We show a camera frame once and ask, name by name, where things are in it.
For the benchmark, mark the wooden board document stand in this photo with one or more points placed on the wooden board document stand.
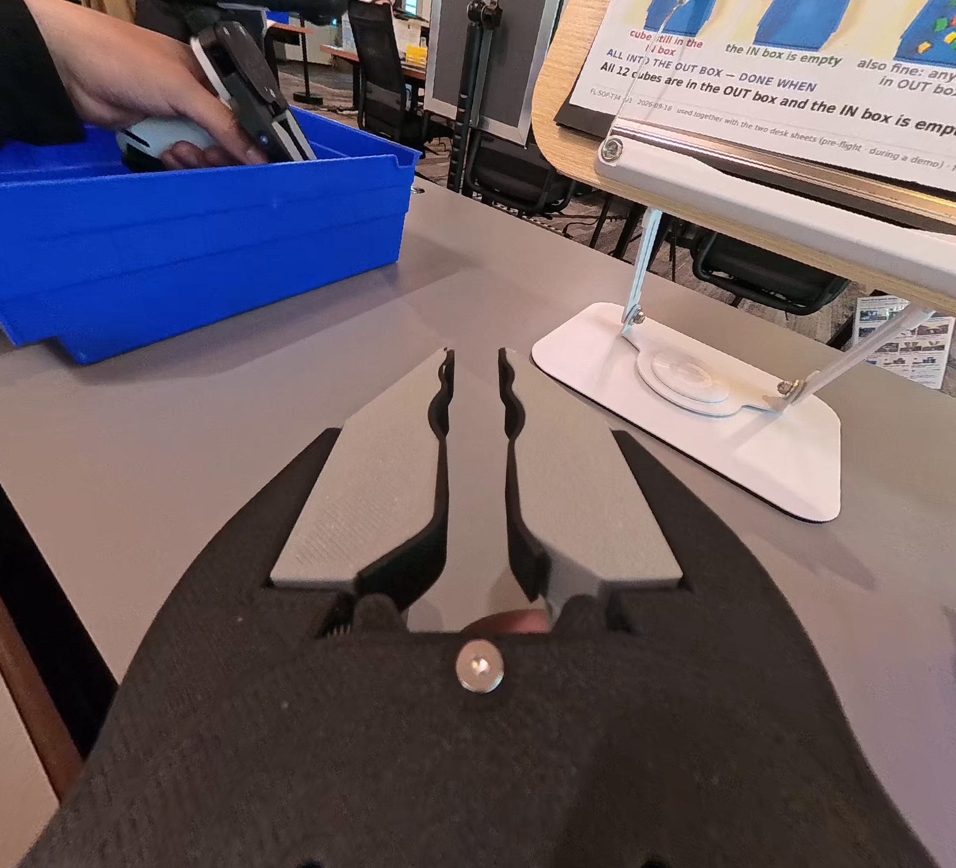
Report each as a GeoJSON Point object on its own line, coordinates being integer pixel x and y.
{"type": "Point", "coordinates": [672, 375]}

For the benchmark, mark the printed leaflet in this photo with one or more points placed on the printed leaflet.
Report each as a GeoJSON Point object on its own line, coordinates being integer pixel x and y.
{"type": "Point", "coordinates": [904, 345]}

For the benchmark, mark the person's left hand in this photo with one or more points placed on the person's left hand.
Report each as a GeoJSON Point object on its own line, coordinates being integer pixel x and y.
{"type": "Point", "coordinates": [134, 76]}

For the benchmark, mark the black office chair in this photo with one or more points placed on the black office chair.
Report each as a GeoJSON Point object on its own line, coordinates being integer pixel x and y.
{"type": "Point", "coordinates": [377, 62]}
{"type": "Point", "coordinates": [769, 271]}
{"type": "Point", "coordinates": [515, 174]}

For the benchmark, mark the printed instruction sheet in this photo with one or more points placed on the printed instruction sheet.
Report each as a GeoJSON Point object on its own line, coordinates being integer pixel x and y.
{"type": "Point", "coordinates": [784, 99]}

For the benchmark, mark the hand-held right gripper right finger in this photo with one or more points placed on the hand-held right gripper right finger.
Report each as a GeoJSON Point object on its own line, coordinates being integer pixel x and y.
{"type": "Point", "coordinates": [597, 509]}

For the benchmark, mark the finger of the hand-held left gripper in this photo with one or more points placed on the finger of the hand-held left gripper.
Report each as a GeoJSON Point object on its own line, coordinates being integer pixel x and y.
{"type": "Point", "coordinates": [291, 140]}

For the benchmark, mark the large grey partition panel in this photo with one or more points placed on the large grey partition panel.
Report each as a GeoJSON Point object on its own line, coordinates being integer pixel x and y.
{"type": "Point", "coordinates": [523, 9]}

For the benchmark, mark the black tripod stand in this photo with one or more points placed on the black tripod stand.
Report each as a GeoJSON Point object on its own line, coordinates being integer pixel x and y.
{"type": "Point", "coordinates": [482, 17]}

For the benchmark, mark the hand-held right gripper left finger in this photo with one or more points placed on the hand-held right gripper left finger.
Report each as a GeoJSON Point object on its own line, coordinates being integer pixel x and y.
{"type": "Point", "coordinates": [358, 509]}

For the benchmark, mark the blue plastic bin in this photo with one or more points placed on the blue plastic bin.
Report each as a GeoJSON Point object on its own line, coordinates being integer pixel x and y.
{"type": "Point", "coordinates": [187, 233]}

